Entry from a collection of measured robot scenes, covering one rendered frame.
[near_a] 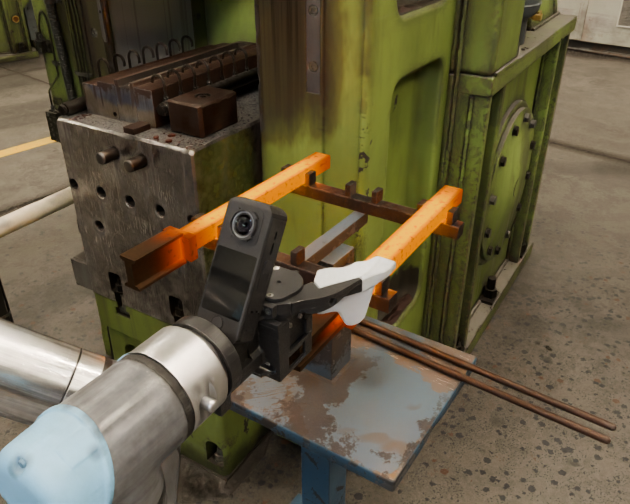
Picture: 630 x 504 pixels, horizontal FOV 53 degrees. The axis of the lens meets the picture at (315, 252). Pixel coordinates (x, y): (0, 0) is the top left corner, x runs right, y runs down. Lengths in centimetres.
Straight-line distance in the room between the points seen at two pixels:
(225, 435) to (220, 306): 115
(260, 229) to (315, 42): 76
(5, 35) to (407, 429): 570
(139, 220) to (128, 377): 96
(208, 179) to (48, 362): 74
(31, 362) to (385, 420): 53
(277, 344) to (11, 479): 22
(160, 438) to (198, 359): 6
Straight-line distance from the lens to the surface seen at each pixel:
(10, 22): 629
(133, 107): 136
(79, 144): 143
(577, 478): 188
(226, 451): 169
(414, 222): 85
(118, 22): 160
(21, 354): 57
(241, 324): 50
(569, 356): 225
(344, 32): 119
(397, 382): 100
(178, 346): 47
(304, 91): 125
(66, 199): 178
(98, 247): 154
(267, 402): 96
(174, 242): 81
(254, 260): 49
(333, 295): 53
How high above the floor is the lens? 134
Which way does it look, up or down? 31 degrees down
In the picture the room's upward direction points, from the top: straight up
